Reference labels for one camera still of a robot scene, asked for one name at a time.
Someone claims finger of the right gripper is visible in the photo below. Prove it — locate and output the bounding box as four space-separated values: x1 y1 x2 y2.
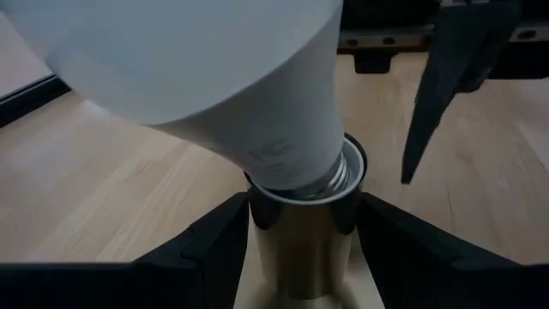
401 0 522 185

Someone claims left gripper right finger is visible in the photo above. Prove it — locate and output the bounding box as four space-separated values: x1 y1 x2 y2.
355 191 549 309

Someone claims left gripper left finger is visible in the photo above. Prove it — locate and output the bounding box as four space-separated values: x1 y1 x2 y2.
0 191 250 309

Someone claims brass lamp socket base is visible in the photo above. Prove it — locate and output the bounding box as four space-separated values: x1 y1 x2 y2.
233 132 386 309

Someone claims white lightbulb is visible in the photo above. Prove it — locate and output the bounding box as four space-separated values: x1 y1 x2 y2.
0 0 353 202

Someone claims black aluminium table frame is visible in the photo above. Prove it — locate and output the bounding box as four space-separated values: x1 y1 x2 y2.
0 75 72 129

